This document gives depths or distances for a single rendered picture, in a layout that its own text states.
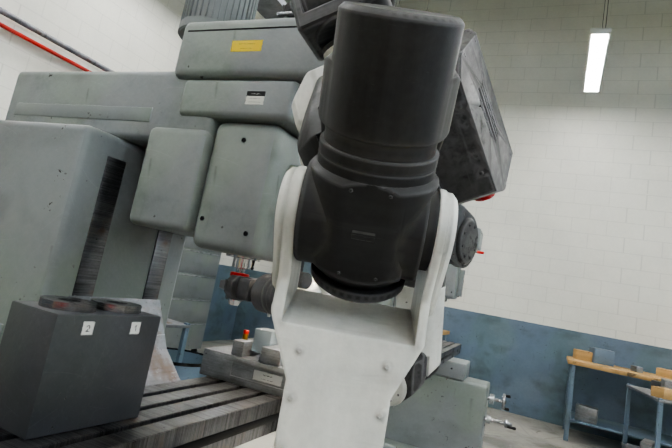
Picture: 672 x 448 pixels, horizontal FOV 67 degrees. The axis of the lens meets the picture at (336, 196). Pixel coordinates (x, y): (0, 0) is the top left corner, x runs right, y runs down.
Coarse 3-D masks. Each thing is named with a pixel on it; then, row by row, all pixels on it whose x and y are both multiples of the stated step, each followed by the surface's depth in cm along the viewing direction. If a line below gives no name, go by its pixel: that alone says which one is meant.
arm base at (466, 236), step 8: (464, 208) 89; (464, 216) 89; (472, 216) 92; (464, 224) 88; (472, 224) 90; (456, 232) 87; (464, 232) 88; (472, 232) 91; (456, 240) 87; (464, 240) 88; (472, 240) 91; (456, 248) 87; (464, 248) 89; (472, 248) 91; (456, 256) 88; (464, 256) 89; (472, 256) 92; (456, 264) 88; (464, 264) 90
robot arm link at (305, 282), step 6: (300, 276) 107; (306, 276) 107; (270, 282) 114; (300, 282) 106; (306, 282) 107; (312, 282) 112; (270, 288) 112; (300, 288) 109; (306, 288) 107; (312, 288) 110; (318, 288) 111; (264, 294) 113; (270, 294) 111; (264, 300) 113; (270, 300) 111; (264, 306) 113; (270, 306) 112; (270, 312) 113
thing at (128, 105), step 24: (24, 72) 161; (48, 72) 156; (72, 72) 152; (96, 72) 148; (120, 72) 144; (144, 72) 140; (168, 72) 137; (24, 96) 157; (48, 96) 153; (72, 96) 149; (96, 96) 145; (120, 96) 141; (144, 96) 138; (168, 96) 134; (24, 120) 155; (48, 120) 151; (72, 120) 147; (96, 120) 143; (120, 120) 139; (144, 120) 135; (168, 120) 132; (192, 120) 129; (216, 120) 128; (144, 144) 140
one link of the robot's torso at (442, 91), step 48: (336, 48) 45; (384, 48) 41; (432, 48) 42; (336, 96) 46; (384, 96) 43; (432, 96) 44; (336, 144) 47; (384, 144) 44; (432, 144) 46; (336, 288) 51; (384, 288) 53
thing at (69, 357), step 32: (32, 320) 81; (64, 320) 80; (96, 320) 85; (128, 320) 91; (0, 352) 82; (32, 352) 79; (64, 352) 80; (96, 352) 85; (128, 352) 91; (0, 384) 81; (32, 384) 78; (64, 384) 81; (96, 384) 86; (128, 384) 92; (0, 416) 79; (32, 416) 76; (64, 416) 81; (96, 416) 87; (128, 416) 93
